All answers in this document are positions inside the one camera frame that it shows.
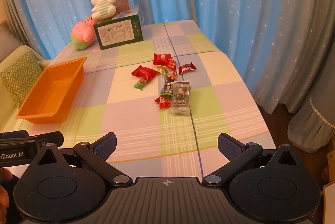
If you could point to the red square candy packet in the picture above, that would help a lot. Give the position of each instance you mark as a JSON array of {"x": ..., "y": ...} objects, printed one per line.
[{"x": 162, "y": 59}]

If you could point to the tan cardboard piece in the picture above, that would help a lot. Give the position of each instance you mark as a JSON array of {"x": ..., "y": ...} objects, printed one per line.
[{"x": 330, "y": 161}]

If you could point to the light green sofa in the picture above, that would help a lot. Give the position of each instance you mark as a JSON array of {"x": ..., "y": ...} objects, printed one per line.
[{"x": 7, "y": 116}]

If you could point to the clear snack packet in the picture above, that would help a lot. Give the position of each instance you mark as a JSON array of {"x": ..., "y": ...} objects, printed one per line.
[{"x": 180, "y": 98}]

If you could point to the pink starfish plush toy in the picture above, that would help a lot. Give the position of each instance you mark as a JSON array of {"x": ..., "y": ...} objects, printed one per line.
[{"x": 82, "y": 31}]

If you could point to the small red candy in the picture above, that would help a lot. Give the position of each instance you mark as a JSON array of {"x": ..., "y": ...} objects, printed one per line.
[{"x": 161, "y": 103}]

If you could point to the green cardboard box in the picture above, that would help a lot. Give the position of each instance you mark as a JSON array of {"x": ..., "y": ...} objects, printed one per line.
[{"x": 117, "y": 32}]

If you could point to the green chevron cushion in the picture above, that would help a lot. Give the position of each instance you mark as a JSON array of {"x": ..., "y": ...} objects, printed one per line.
[{"x": 21, "y": 74}]

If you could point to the person's left hand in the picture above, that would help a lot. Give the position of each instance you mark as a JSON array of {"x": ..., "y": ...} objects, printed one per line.
[{"x": 4, "y": 196}]

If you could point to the orange plastic tray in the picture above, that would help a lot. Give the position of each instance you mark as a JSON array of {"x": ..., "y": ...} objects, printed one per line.
[{"x": 52, "y": 87}]

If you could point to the dark red candy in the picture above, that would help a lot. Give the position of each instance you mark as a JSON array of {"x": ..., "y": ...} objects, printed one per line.
[{"x": 187, "y": 68}]

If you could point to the grey cushion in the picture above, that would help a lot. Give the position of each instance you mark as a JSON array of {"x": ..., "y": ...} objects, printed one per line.
[{"x": 7, "y": 40}]

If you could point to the dark tube snack packet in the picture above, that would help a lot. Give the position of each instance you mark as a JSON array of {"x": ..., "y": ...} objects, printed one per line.
[{"x": 167, "y": 89}]

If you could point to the green-ended candy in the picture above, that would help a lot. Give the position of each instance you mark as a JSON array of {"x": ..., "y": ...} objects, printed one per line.
[{"x": 140, "y": 84}]

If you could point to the large red pillow candy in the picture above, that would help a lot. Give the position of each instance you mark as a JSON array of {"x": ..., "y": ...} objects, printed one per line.
[{"x": 144, "y": 73}]

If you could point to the red flower-print candy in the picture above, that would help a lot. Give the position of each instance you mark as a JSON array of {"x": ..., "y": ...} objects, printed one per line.
[{"x": 172, "y": 65}]

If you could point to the grey ruffled cloth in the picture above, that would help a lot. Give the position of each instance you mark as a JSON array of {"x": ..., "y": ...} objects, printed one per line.
[{"x": 314, "y": 119}]

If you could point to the white bunny plush toy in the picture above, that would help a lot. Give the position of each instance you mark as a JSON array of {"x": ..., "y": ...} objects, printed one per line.
[{"x": 103, "y": 8}]

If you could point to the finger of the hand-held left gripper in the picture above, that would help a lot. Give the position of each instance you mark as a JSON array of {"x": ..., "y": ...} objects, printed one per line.
[
  {"x": 13, "y": 134},
  {"x": 49, "y": 138}
]

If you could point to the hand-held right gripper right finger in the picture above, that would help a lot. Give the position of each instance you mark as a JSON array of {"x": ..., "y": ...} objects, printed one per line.
[{"x": 230, "y": 146}]

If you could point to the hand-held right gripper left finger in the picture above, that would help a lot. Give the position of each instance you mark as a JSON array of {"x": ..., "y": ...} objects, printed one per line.
[{"x": 106, "y": 146}]

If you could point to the yellow candy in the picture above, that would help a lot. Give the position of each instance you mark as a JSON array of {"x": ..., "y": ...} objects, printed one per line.
[{"x": 159, "y": 69}]

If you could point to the plaid tablecloth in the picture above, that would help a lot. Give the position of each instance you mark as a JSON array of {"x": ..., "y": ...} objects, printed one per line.
[{"x": 136, "y": 119}]

